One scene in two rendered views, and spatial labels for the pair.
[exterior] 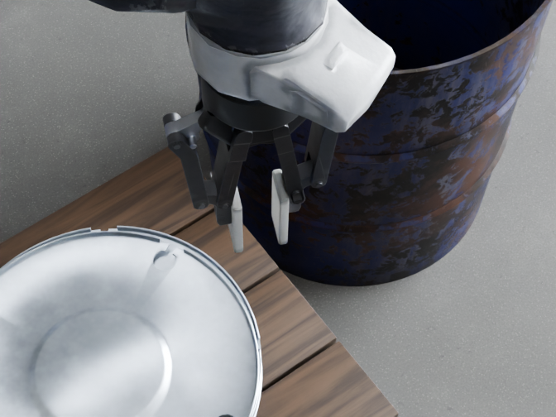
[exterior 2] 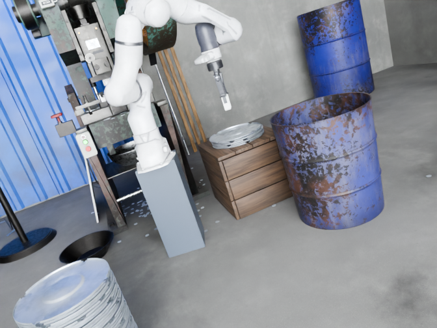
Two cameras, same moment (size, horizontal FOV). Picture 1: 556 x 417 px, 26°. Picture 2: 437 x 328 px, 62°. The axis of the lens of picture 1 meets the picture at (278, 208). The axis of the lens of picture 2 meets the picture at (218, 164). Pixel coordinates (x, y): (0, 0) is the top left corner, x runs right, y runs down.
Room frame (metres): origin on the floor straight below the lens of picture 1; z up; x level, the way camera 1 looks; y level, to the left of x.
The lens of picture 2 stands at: (1.07, -1.65, 0.84)
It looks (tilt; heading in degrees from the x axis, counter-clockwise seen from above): 17 degrees down; 113
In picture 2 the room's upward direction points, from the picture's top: 18 degrees counter-clockwise
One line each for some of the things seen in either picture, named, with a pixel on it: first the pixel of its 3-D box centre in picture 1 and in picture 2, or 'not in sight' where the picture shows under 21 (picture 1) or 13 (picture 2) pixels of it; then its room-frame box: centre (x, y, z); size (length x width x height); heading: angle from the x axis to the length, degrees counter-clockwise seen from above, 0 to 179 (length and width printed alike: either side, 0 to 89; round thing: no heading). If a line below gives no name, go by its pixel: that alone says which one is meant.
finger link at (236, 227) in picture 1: (234, 215); not in sight; (0.49, 0.03, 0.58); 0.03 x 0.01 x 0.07; 12
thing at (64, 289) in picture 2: not in sight; (63, 287); (0.16, -0.96, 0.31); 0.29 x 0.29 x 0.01
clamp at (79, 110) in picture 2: not in sight; (85, 103); (-0.46, 0.22, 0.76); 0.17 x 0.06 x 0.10; 38
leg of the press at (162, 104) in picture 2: not in sight; (163, 123); (-0.20, 0.60, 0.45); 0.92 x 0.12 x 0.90; 128
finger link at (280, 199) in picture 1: (280, 207); (225, 103); (0.50, 0.00, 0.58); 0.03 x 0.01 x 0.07; 12
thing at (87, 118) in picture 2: not in sight; (116, 107); (-0.32, 0.32, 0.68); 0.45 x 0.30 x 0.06; 38
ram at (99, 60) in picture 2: not in sight; (94, 49); (-0.30, 0.29, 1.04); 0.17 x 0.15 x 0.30; 128
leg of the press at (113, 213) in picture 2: not in sight; (89, 151); (-0.62, 0.27, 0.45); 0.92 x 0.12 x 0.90; 128
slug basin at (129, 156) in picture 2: not in sight; (134, 152); (-0.32, 0.32, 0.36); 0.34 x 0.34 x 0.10
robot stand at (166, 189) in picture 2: not in sight; (172, 203); (0.19, -0.28, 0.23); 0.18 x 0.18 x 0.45; 22
